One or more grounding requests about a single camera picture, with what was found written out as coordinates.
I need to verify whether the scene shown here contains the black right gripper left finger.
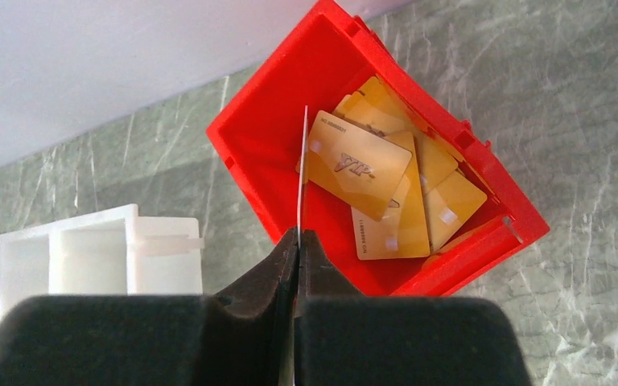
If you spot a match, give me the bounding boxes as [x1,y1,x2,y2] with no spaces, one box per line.
[0,228,299,385]

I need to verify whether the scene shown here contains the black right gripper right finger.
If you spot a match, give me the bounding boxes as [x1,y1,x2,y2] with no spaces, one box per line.
[295,230,531,385]

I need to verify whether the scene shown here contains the gold vip card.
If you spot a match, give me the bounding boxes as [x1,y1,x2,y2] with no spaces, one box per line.
[296,105,309,251]

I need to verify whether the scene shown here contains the white bin with black cards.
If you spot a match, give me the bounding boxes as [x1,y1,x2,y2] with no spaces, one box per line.
[0,204,204,321]

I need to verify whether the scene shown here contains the gold cards in bin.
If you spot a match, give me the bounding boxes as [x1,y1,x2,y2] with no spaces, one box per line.
[305,76,488,261]

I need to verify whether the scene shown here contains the red plastic bin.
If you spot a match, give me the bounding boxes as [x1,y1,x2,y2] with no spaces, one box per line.
[207,1,549,296]

